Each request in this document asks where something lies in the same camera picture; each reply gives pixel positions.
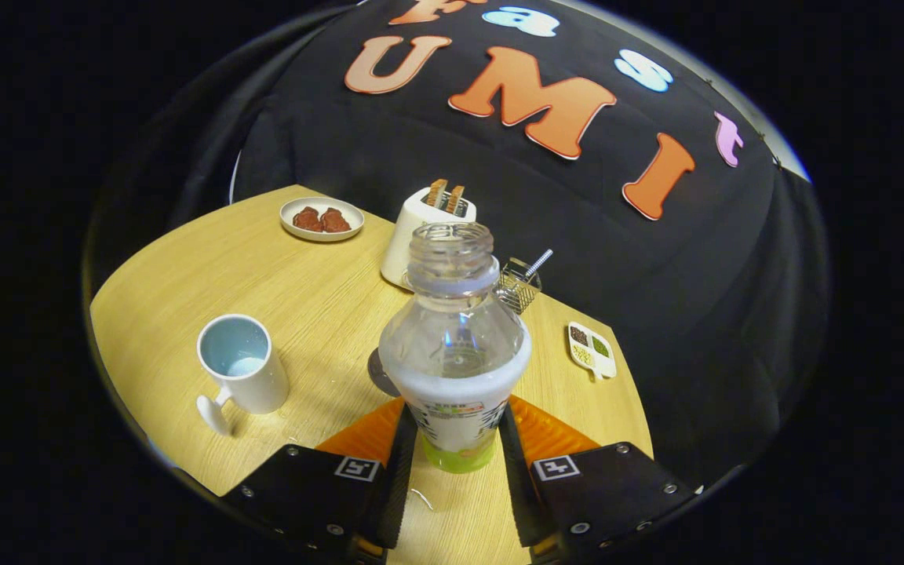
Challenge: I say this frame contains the wooden table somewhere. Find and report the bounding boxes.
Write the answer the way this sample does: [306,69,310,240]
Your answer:
[89,184,654,565]

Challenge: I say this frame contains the white divided bean dish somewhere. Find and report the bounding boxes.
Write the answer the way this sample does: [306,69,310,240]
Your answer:
[567,321,618,381]

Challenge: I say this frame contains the white toaster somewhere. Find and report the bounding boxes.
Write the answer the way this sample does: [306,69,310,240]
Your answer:
[380,186,478,293]

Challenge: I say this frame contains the white cup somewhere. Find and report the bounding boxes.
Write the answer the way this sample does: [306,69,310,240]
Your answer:
[195,314,290,437]

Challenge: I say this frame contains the wire utensil holder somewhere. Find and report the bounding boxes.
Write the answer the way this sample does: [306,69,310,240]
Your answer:
[494,257,543,316]

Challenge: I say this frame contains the dark round coaster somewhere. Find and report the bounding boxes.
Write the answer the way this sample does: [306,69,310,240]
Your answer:
[367,347,403,398]

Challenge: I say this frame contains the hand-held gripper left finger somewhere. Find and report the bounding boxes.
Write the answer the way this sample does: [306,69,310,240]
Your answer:
[221,396,419,565]

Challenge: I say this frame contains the white round plate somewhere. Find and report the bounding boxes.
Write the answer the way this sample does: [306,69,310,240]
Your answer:
[279,196,365,242]

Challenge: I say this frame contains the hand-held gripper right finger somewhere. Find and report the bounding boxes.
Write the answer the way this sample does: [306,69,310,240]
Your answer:
[499,395,700,565]

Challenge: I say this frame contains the clear plastic juice bottle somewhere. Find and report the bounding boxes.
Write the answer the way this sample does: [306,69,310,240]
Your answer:
[377,221,533,474]

